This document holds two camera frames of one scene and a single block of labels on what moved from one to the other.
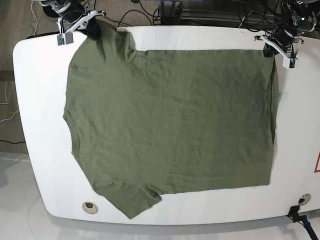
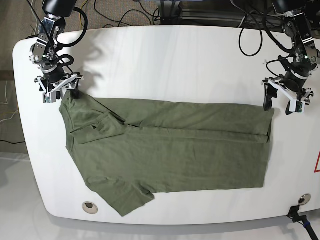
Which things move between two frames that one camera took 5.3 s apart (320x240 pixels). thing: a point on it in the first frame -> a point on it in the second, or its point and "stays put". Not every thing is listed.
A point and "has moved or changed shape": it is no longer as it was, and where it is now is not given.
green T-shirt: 146,123 has moved or changed shape
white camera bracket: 288,62 -> 295,105
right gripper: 94,29 -> 56,76
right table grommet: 304,199 stays put
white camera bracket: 65,36 -> 50,97
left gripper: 283,36 -> 292,81
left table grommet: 90,208 stays put
